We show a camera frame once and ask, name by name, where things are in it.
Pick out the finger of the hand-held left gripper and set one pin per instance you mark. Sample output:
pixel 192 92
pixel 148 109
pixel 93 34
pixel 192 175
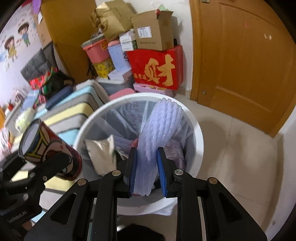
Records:
pixel 57 163
pixel 10 168

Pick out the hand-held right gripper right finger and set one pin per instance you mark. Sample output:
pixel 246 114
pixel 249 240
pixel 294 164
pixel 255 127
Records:
pixel 161 173

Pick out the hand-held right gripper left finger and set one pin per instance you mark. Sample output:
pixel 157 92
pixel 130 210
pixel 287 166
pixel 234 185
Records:
pixel 133 171

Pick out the red cartoon drink can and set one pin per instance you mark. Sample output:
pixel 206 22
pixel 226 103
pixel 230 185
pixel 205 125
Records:
pixel 50 143

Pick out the purple milk carton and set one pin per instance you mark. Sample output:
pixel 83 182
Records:
pixel 178 155

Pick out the beige packet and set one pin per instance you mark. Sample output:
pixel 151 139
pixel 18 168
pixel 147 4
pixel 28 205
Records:
pixel 101 155

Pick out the white rimmed trash bin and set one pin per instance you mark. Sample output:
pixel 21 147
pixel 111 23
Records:
pixel 196 143

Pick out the white foam net sleeve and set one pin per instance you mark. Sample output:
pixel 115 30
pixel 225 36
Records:
pixel 159 125

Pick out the translucent bin liner bag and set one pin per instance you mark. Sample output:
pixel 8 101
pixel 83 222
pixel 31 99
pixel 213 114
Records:
pixel 124 115

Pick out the striped tablecloth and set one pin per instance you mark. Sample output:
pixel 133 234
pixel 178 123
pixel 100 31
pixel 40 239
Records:
pixel 67 115

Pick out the green white tissue pack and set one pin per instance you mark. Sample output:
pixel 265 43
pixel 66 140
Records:
pixel 25 120

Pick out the red jar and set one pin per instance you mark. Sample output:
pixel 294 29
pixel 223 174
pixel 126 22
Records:
pixel 10 106

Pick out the dark blue glasses case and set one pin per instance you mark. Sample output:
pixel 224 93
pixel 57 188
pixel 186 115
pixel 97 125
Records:
pixel 59 97

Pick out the blue plaid folded cloth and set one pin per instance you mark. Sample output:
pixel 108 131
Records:
pixel 31 99

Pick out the pink plastic stool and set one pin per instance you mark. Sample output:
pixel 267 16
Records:
pixel 122 93

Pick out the black handbag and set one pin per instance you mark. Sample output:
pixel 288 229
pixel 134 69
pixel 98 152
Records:
pixel 57 83

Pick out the pink flat box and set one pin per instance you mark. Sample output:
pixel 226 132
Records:
pixel 152 90

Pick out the red green plaid bag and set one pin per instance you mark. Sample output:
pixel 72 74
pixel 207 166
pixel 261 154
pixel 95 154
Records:
pixel 38 81

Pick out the grey storage bin white lid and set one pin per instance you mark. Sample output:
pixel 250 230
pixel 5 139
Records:
pixel 115 87

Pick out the grey quilted chair cushion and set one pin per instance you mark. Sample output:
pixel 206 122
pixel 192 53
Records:
pixel 37 64

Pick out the yellow patterned box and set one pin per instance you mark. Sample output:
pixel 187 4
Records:
pixel 104 68

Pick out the red gift box gold print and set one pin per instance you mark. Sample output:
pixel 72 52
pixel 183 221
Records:
pixel 155 67

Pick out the lavender bucket with pink lid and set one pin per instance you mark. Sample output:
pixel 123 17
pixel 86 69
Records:
pixel 119 56

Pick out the pink plastic storage bin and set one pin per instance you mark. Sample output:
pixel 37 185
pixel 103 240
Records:
pixel 97 53

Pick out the white green medicine box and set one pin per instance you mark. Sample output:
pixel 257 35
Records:
pixel 127 36
pixel 129 45

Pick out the wooden door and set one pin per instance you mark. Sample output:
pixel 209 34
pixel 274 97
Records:
pixel 242 69

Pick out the wooden wardrobe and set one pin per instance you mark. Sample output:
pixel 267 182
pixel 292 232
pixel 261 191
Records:
pixel 69 30

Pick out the brown cardboard box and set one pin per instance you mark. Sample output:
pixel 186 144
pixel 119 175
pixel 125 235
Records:
pixel 152 32

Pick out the white paper tag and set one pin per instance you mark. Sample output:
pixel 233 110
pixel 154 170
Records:
pixel 40 18

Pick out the gold paper gift bag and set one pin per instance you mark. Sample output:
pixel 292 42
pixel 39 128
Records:
pixel 113 20

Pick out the purple hanging mat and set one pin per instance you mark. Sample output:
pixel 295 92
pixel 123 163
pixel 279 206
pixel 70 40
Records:
pixel 36 4

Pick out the white wall socket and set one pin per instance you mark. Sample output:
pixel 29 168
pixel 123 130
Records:
pixel 7 66

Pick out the cartoon couple wall sticker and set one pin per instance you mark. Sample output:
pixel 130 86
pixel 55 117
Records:
pixel 16 39

